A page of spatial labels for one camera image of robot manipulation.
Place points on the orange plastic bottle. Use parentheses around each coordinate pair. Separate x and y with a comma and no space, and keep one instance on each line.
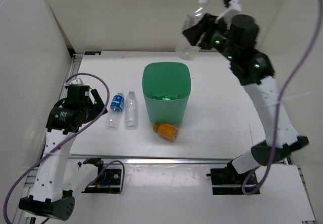
(166,131)

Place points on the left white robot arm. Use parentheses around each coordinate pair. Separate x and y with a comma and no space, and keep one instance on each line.
(51,196)

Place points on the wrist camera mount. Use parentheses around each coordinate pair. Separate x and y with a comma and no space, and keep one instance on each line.
(233,8)
(76,81)

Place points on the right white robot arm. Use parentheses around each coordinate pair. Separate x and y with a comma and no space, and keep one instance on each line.
(236,42)

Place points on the aluminium front rail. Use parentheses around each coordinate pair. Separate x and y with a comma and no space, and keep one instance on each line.
(152,160)

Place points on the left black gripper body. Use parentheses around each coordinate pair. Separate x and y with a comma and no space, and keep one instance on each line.
(88,109)

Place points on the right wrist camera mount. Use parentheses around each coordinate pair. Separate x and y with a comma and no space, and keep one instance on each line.
(233,8)

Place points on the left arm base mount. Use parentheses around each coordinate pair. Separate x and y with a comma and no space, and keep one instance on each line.
(110,176)

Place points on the aluminium left rail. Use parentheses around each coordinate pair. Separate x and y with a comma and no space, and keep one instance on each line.
(74,66)

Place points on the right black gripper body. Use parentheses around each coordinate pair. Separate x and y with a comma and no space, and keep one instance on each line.
(215,36)

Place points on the clear plastic bottle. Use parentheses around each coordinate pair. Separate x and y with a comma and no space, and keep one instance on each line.
(131,110)

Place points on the green plastic bin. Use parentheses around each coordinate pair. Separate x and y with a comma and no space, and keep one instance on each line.
(166,78)

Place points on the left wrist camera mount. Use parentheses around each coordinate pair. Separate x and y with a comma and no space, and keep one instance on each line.
(76,81)

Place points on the aluminium rail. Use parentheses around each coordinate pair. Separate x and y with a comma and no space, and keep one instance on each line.
(74,66)
(152,160)

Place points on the blue label plastic bottle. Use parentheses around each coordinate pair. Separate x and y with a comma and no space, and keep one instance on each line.
(115,111)

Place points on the green soda bottle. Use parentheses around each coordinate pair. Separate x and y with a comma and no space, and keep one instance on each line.
(165,97)

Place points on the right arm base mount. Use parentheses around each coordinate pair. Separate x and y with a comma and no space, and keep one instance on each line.
(226,181)

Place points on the white orange label bottle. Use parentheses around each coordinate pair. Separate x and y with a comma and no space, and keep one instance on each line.
(188,43)

